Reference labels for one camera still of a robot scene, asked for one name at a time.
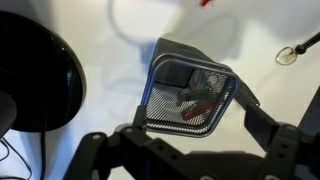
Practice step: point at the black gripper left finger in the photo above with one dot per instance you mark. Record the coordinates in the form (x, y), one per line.
(140, 118)

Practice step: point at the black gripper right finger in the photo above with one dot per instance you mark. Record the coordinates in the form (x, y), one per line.
(263, 126)

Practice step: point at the red pen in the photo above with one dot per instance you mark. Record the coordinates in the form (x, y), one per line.
(206, 2)

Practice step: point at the red pocket knife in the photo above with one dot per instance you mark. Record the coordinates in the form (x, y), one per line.
(198, 111)

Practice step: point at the black computer monitor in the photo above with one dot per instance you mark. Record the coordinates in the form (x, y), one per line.
(40, 73)

